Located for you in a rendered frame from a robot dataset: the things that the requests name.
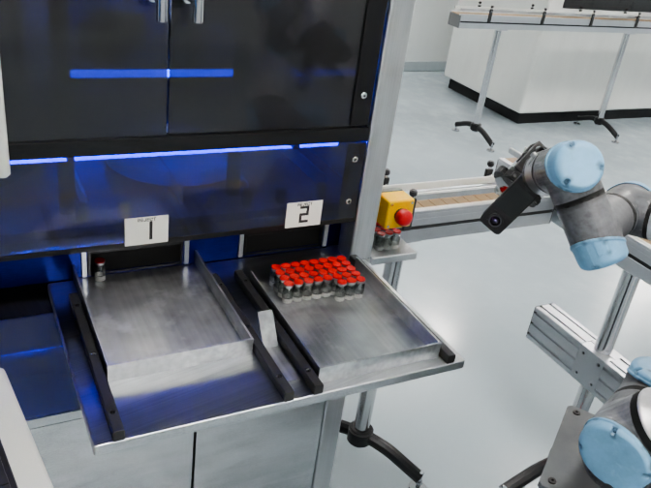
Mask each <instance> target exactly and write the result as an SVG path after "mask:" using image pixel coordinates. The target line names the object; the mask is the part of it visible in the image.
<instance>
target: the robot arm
mask: <svg viewBox="0 0 651 488"><path fill-rule="evenodd" d="M537 146H540V147H538V148H536V147H537ZM531 147H532V148H531ZM530 148H531V149H530ZM529 149H530V150H529ZM604 169H605V160H604V157H603V155H602V153H601V151H600V150H599V149H598V148H597V147H596V146H595V145H594V144H592V143H590V142H588V141H585V140H567V141H562V142H559V143H557V144H555V145H554V146H552V147H549V148H547V147H545V146H544V145H543V144H542V143H541V142H540V141H537V142H535V143H532V144H530V145H529V146H528V147H527V148H526V150H525V151H524V152H523V153H522V155H521V156H520V157H519V158H518V159H517V160H516V161H515V162H514V163H513V164H512V165H511V166H510V167H509V168H507V167H505V166H499V167H498V168H497V169H496V170H495V171H494V178H495V182H496V184H497V186H498V187H499V188H500V189H501V187H504V186H506V187H508V188H507V189H506V190H505V191H504V192H503V193H502V194H501V195H500V196H499V197H497V198H496V199H495V200H494V201H493V202H492V203H491V204H490V205H489V206H488V207H487V208H486V209H485V210H484V211H483V213H482V215H481V217H480V221H481V222H482V223H483V224H484V225H485V226H486V227H488V228H489V229H490V230H491V231H492V232H493V233H495V234H500V233H501V232H502V231H503V230H504V229H506V228H507V227H508V226H509V225H510V224H511V223H512V222H513V221H514V220H515V219H516V218H517V217H518V216H519V215H520V214H521V213H522V212H523V211H524V210H525V209H526V208H527V207H528V206H530V207H535V206H536V205H539V203H540V202H541V199H542V198H541V196H545V197H550V198H551V200H552V203H553V205H554V207H555V210H556V213H557V215H558V218H559V220H560V223H561V225H562V228H563V230H564V233H565V234H566V237H567V239H568V242H569V244H570V250H571V252H573V255H574V257H575V259H576V262H577V264H578V266H579V267H580V268H581V269H583V270H586V271H591V270H597V269H601V268H605V267H608V266H611V265H613V264H615V263H617V262H619V261H621V260H623V259H625V258H626V257H627V255H628V253H629V250H628V248H627V245H626V241H627V240H626V238H625V236H626V235H632V236H636V237H639V238H643V239H647V240H651V189H650V188H649V187H648V186H647V185H645V184H644V183H641V182H638V181H626V182H623V183H619V184H616V185H614V186H612V187H611V188H609V189H608V190H607V191H605V189H604V186H603V183H602V181H601V178H602V176H603V174H604ZM578 447H579V452H580V455H581V457H582V462H583V466H584V468H585V470H586V471H587V472H588V474H589V475H590V476H591V478H592V479H593V480H594V481H595V482H596V483H597V484H598V485H600V486H601V487H602V488H651V356H641V357H637V358H635V359H634V360H633V361H632V363H631V365H630V367H628V368H627V374H626V376H625V378H624V380H623V381H622V383H621V385H620V386H619V387H618V388H617V389H616V391H615V392H614V393H613V394H612V395H611V396H610V397H609V398H608V400H607V401H606V402H605V403H604V404H603V405H602V407H601V408H600V409H599V410H598V411H597V412H596V414H595V415H594V416H593V417H592V418H590V419H589V420H588V421H587V422H586V423H585V425H584V428H583V430H582V431H581V433H580V435H579V440H578Z"/></svg>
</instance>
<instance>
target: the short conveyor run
mask: <svg viewBox="0 0 651 488"><path fill-rule="evenodd" d="M494 164H495V163H494V161H491V160H489V161H487V165H488V168H486V169H485V172H484V176H481V177H470V178H459V179H448V180H437V181H426V182H416V183H405V184H394V185H389V184H388V182H389V177H388V175H390V170H389V168H386V173H385V179H384V185H383V189H388V188H401V189H402V190H403V191H404V192H405V193H407V194H408V195H409V196H410V197H412V198H413V199H414V200H415V203H414V208H413V213H412V214H413V220H412V222H411V223H410V225H409V226H408V227H401V228H396V229H400V230H401V234H400V237H401V238H402V239H403V240H404V241H405V242H406V243H407V242H414V241H421V240H428V239H436V238H443V237H451V236H457V235H465V234H472V233H479V232H487V231H491V230H490V229H489V228H488V227H486V226H485V225H484V224H483V223H482V222H481V215H482V213H483V211H484V210H485V209H486V208H487V207H488V206H489V205H490V204H491V203H492V202H493V201H494V200H495V199H496V198H497V197H499V195H496V194H495V192H494V188H495V186H496V185H497V184H496V182H495V178H494V175H493V174H492V172H493V168H492V167H494ZM493 182H494V183H493ZM473 184H474V185H473ZM463 185H464V186H463ZM452 186H453V187H452ZM443 187H444V188H443ZM432 188H433V189H432ZM541 198H542V199H541V202H540V203H539V205H536V206H535V207H530V206H528V207H527V208H526V209H525V210H524V211H523V212H522V213H521V214H520V215H519V216H518V217H517V218H516V219H515V220H514V221H513V222H512V223H511V224H510V225H509V226H508V227H507V228H506V229H515V228H522V227H530V226H536V225H544V224H550V221H551V218H552V215H553V212H554V208H555V207H554V205H553V203H552V200H551V198H550V197H545V196H541Z"/></svg>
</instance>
